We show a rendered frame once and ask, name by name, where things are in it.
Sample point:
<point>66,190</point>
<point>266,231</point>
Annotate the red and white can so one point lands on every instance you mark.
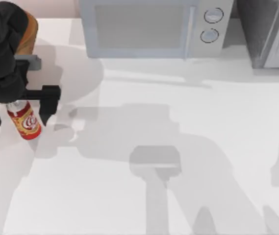
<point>26,122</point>

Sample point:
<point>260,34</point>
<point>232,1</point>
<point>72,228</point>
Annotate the orange brown rounded object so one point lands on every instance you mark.
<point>29,34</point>

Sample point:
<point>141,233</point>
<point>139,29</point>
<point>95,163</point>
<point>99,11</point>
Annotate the microwave oven door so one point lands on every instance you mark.
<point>139,27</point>

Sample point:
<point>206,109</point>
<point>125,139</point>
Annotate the pale microwave oven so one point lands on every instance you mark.
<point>154,27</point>

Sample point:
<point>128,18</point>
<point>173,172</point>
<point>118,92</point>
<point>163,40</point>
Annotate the small microwave knob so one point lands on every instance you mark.
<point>209,35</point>

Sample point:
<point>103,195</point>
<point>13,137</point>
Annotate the large microwave knob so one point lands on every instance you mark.
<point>213,15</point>

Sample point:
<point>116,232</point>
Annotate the grey cabinet with dark inside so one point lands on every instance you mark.
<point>271,31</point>

